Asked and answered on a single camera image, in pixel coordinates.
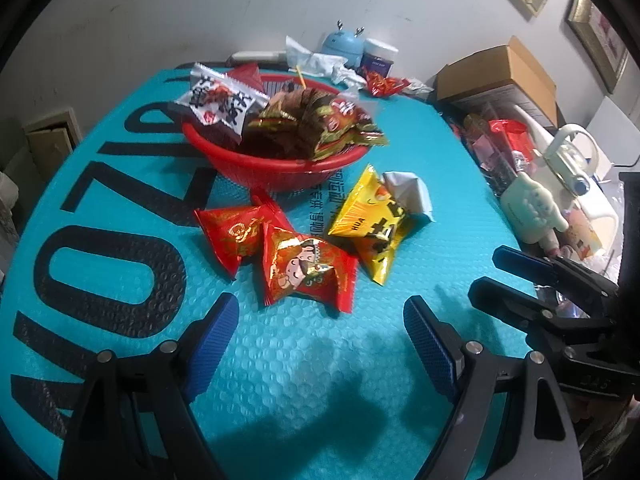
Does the red plastic basket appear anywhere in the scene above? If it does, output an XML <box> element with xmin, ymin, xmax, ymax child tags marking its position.
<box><xmin>181</xmin><ymin>74</ymin><xmax>372</xmax><ymax>196</ymax></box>

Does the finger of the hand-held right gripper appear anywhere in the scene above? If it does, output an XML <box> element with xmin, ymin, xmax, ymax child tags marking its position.
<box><xmin>467</xmin><ymin>276</ymin><xmax>616</xmax><ymax>361</ymax></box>
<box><xmin>492</xmin><ymin>246</ymin><xmax>621</xmax><ymax>318</ymax></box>

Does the blue antlered humidifier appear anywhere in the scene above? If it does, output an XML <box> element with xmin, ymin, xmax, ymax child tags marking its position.
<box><xmin>320</xmin><ymin>21</ymin><xmax>364</xmax><ymax>68</ymax></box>

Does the cream character toy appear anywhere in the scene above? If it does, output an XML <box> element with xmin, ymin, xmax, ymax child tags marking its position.
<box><xmin>500</xmin><ymin>171</ymin><xmax>572</xmax><ymax>247</ymax></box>

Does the white board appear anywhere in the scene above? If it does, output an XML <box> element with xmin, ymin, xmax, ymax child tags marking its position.
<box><xmin>589</xmin><ymin>95</ymin><xmax>640</xmax><ymax>183</ymax></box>

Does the cardboard box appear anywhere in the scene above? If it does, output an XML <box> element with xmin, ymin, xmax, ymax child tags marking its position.
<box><xmin>431</xmin><ymin>35</ymin><xmax>559</xmax><ymax>129</ymax></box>

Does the red crumpled snack packet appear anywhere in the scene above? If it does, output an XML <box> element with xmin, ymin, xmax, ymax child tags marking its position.
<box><xmin>365</xmin><ymin>71</ymin><xmax>409</xmax><ymax>99</ymax></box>

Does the white crumpled tissue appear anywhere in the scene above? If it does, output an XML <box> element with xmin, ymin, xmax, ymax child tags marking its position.
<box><xmin>285</xmin><ymin>35</ymin><xmax>367</xmax><ymax>92</ymax></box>

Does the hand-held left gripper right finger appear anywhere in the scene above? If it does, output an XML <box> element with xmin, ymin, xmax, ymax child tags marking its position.
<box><xmin>404</xmin><ymin>296</ymin><xmax>586</xmax><ymax>480</ymax></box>

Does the yellow snack packet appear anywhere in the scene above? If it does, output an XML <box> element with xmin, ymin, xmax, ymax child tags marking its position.
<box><xmin>326</xmin><ymin>164</ymin><xmax>435</xmax><ymax>287</ymax></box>

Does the white black print snack packet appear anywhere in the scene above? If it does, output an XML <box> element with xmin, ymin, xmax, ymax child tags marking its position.
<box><xmin>174</xmin><ymin>62</ymin><xmax>269</xmax><ymax>149</ymax></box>

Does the gold framed picture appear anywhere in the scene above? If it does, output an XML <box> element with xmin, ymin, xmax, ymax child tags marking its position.
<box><xmin>565</xmin><ymin>0</ymin><xmax>632</xmax><ymax>94</ymax></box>

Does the wooden framed wall panel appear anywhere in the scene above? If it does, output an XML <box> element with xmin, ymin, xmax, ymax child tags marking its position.
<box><xmin>21</xmin><ymin>106</ymin><xmax>84</xmax><ymax>172</ymax></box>

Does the white lidded dark jar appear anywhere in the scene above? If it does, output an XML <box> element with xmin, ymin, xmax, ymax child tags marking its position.
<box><xmin>362</xmin><ymin>37</ymin><xmax>400</xmax><ymax>77</ymax></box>

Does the red cartoon snack packet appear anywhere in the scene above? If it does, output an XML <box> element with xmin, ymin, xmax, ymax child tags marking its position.
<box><xmin>261</xmin><ymin>221</ymin><xmax>359</xmax><ymax>314</ymax></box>

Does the white crumpled wrapper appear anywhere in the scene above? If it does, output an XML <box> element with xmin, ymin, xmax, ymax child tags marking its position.
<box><xmin>400</xmin><ymin>77</ymin><xmax>434</xmax><ymax>97</ymax></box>

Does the teal bubble mat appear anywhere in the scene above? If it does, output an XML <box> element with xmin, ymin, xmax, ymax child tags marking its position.
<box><xmin>0</xmin><ymin>62</ymin><xmax>538</xmax><ymax>480</ymax></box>

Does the red pointed snack packet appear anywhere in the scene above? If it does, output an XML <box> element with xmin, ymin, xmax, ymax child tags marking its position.
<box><xmin>234</xmin><ymin>62</ymin><xmax>264</xmax><ymax>87</ymax></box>

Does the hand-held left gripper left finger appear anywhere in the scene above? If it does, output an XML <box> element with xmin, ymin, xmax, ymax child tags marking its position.
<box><xmin>60</xmin><ymin>292</ymin><xmax>240</xmax><ymax>480</ymax></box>

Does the red gold print snack packet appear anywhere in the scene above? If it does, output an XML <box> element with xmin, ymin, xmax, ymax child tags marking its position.
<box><xmin>193</xmin><ymin>191</ymin><xmax>292</xmax><ymax>282</ymax></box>

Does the clear bag of red packets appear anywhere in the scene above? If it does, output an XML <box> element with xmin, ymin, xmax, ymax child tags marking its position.
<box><xmin>460</xmin><ymin>112</ymin><xmax>543</xmax><ymax>196</ymax></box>

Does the white bottle with handle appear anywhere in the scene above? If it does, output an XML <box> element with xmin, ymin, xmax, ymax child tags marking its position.
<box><xmin>541</xmin><ymin>124</ymin><xmax>619</xmax><ymax>241</ymax></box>

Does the white power bank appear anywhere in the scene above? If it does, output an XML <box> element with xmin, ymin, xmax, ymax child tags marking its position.
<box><xmin>231</xmin><ymin>50</ymin><xmax>289</xmax><ymax>64</ymax></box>

